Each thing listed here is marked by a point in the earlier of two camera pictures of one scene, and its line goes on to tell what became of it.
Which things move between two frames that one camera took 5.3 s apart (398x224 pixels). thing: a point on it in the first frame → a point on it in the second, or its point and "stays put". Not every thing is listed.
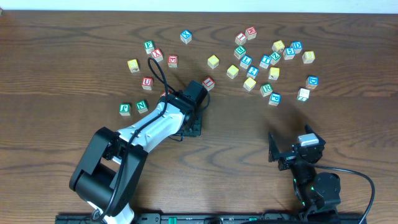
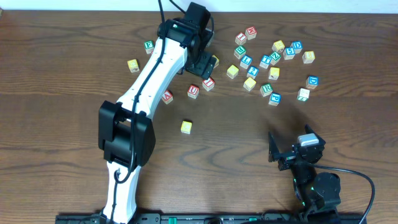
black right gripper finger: (309, 130) stays put
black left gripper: (193, 128) → (203, 66)
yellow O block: (213, 61) stays put
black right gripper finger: (273, 153) stays put
